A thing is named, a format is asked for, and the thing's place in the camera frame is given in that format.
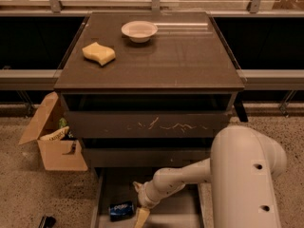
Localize open bottom drawer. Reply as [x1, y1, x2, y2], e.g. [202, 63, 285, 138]
[90, 167, 205, 228]

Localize top drawer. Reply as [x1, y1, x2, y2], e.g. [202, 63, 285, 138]
[65, 111, 230, 139]

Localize dark brown drawer cabinet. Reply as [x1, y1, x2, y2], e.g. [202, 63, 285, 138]
[53, 10, 249, 228]

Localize black object on floor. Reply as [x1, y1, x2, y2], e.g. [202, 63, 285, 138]
[38, 216, 56, 228]

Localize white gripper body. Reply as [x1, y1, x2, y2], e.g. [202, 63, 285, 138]
[138, 181, 161, 209]

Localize green item in box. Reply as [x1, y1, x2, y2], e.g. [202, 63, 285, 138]
[58, 118, 67, 128]

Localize yellow sponge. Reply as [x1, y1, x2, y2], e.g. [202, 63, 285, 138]
[82, 42, 116, 67]

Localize middle drawer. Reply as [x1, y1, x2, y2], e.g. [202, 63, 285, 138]
[83, 148, 211, 167]

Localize white bowl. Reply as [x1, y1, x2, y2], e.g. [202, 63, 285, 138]
[122, 21, 158, 43]

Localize blue pepsi can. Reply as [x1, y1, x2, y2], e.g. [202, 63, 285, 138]
[108, 200, 134, 221]

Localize cardboard box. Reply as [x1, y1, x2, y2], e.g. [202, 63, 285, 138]
[19, 92, 87, 171]

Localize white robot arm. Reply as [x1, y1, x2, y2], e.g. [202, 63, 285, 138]
[133, 125, 287, 228]

